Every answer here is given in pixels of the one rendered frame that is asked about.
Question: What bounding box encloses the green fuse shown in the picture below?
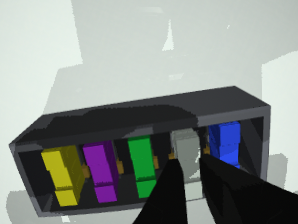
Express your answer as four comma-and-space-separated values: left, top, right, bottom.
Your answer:
128, 135, 157, 198

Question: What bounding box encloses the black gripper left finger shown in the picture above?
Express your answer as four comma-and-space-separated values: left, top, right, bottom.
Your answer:
133, 159, 188, 224

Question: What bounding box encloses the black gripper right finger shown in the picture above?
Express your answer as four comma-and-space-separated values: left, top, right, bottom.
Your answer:
200, 155, 298, 224

